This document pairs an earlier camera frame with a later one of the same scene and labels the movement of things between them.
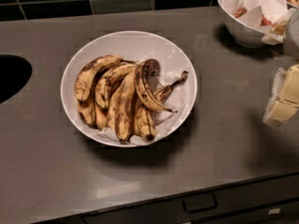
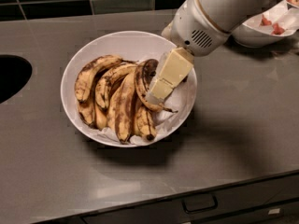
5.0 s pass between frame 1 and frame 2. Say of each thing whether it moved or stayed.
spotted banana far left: stayed
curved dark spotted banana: stayed
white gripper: moved
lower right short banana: stayed
